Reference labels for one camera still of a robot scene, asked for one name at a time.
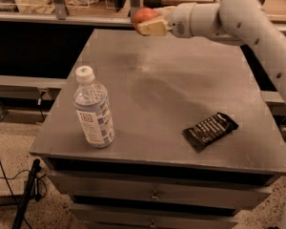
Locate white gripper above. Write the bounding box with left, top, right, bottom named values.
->
left=137, top=3, right=196, bottom=38

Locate red apple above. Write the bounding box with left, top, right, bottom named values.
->
left=133, top=8, right=158, bottom=31

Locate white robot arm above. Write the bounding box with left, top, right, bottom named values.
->
left=133, top=0, right=286, bottom=105

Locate clear plastic water bottle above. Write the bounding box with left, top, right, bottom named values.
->
left=72, top=66, right=114, bottom=148

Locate grey metal railing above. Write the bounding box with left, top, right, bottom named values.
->
left=0, top=0, right=286, bottom=36

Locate black snack wrapper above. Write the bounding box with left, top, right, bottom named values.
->
left=182, top=113, right=238, bottom=153

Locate grey drawer cabinet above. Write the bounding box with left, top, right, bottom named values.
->
left=31, top=30, right=286, bottom=229

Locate grey low bench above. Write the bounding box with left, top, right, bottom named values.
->
left=0, top=75, right=67, bottom=121

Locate upper drawer knob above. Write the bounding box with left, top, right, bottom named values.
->
left=150, top=190, right=160, bottom=201

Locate drawer knob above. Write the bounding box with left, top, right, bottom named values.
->
left=149, top=219, right=157, bottom=229
left=150, top=190, right=160, bottom=201

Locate lower drawer knob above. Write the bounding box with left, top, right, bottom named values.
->
left=149, top=219, right=157, bottom=229

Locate black tripod leg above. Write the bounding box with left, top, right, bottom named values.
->
left=11, top=158, right=41, bottom=229

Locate black floor cable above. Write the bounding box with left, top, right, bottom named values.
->
left=0, top=136, right=48, bottom=229

